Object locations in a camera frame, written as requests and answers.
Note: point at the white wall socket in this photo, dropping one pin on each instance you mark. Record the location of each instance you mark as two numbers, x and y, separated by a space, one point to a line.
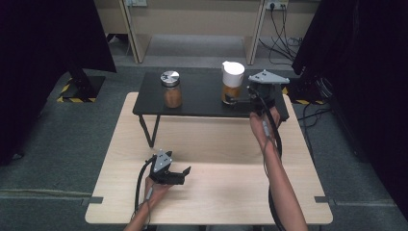
277 4
137 2

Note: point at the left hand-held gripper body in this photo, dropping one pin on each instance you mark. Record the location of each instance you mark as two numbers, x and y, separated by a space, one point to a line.
162 168

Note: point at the black curtain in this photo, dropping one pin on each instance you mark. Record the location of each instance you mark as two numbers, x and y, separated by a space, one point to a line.
38 64
369 80

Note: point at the grey floor tape patch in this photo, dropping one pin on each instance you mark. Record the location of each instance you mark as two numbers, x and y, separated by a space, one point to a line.
324 199
93 200

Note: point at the yellow black hazard tape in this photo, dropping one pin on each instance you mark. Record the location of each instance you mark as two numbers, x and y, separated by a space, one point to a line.
75 100
308 102

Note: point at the beige wooden desk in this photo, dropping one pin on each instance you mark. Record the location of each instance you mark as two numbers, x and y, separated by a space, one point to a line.
198 22

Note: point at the person's right hand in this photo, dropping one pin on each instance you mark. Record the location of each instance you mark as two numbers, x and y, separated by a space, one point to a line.
263 126

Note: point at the white-lidded glass seasoning jar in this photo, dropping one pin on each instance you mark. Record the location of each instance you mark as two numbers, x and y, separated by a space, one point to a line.
232 78

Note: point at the black raised shelf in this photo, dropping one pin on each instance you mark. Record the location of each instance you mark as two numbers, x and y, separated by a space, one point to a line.
202 96

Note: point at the black stand base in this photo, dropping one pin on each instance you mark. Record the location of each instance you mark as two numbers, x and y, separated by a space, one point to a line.
303 91
85 85

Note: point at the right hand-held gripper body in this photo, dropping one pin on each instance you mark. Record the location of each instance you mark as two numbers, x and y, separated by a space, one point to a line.
264 93

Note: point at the person's left hand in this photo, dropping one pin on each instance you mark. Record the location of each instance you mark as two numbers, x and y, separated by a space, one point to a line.
157 192

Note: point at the silver-lidded glass spice jar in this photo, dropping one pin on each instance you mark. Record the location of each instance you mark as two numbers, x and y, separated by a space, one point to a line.
171 89

